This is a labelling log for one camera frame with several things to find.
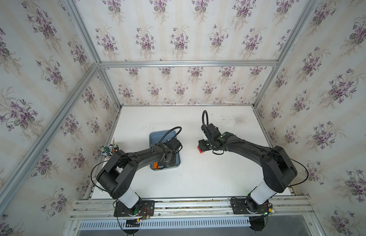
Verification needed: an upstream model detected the aluminium rail frame front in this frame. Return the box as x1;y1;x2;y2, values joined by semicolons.
63;195;325;236

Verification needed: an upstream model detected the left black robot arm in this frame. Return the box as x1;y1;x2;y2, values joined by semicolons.
96;138;183;209

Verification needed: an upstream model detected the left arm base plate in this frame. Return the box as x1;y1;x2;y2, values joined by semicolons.
113;200;155;218

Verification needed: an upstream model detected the pen cup with pens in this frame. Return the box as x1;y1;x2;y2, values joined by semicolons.
100;138;119;157

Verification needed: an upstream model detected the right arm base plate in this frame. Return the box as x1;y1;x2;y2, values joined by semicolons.
230;197;272;215

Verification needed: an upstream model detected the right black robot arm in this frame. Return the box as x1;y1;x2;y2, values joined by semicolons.
198;124;298;212

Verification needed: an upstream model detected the white slotted cable duct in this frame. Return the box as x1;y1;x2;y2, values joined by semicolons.
79;217;251;231

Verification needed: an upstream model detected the blue-grey plastic tray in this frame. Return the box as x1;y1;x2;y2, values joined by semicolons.
149;130;181;171

